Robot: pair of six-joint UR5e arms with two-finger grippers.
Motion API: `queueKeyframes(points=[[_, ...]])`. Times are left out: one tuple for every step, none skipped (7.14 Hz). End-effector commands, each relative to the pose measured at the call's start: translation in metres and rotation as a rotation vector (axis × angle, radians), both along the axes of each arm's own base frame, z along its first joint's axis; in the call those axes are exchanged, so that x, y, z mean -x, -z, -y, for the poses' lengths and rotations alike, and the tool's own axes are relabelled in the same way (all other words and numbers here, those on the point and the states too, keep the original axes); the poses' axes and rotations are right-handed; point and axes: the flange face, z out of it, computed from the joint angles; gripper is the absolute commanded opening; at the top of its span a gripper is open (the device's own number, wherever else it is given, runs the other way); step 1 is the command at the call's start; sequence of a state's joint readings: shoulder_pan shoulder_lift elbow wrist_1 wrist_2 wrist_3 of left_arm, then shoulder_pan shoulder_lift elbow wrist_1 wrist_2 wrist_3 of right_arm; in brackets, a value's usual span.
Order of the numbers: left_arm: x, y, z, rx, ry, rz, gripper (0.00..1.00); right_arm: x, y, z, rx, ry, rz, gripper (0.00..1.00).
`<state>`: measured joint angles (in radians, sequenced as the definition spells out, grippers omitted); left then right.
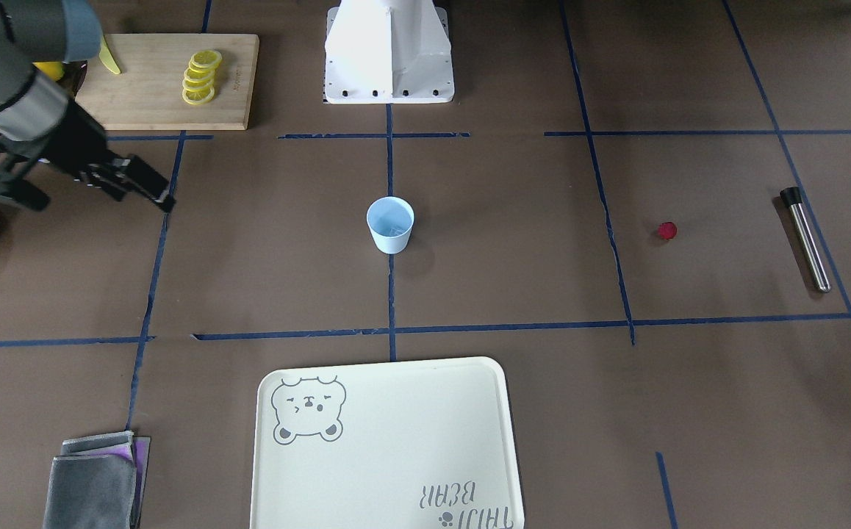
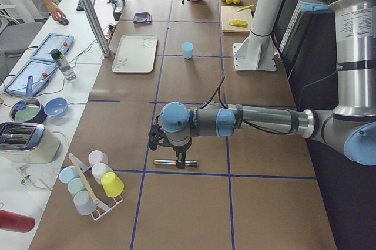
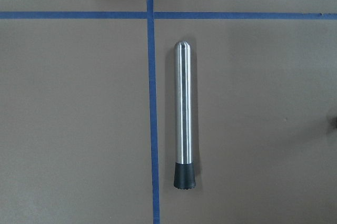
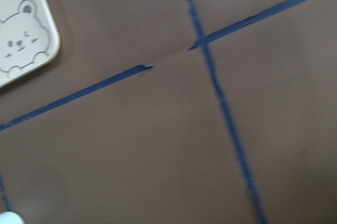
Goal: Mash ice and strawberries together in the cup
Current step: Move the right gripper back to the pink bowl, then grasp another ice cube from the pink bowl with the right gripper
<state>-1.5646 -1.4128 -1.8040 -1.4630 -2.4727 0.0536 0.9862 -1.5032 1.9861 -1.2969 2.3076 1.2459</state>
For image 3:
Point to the steel muddler black tip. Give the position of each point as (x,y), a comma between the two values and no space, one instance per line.
(184,176)

